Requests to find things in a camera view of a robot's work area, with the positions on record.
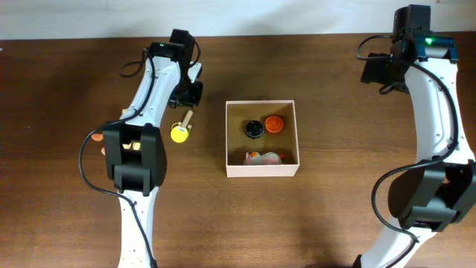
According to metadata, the black round perforated puck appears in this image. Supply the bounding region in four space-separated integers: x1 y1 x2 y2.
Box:
245 120 264 139

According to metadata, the pink duck toy with hat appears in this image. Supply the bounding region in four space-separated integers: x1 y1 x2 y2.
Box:
243 152 285 165

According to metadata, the orange round perforated puck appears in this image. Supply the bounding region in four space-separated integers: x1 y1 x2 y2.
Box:
265 115 284 133

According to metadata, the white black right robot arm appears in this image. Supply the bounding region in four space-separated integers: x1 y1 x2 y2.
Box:
354 4 475 267

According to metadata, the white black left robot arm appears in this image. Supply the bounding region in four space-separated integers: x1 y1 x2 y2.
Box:
102 29 203 267

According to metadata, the yellow wooden rattle drum toy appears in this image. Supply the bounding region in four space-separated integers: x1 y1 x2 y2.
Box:
170 109 194 143

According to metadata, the open beige cardboard box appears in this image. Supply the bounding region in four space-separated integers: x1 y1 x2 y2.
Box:
225 100 300 177

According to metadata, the yellow plush duck blue vest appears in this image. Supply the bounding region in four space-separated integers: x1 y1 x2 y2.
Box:
91 107 143 156

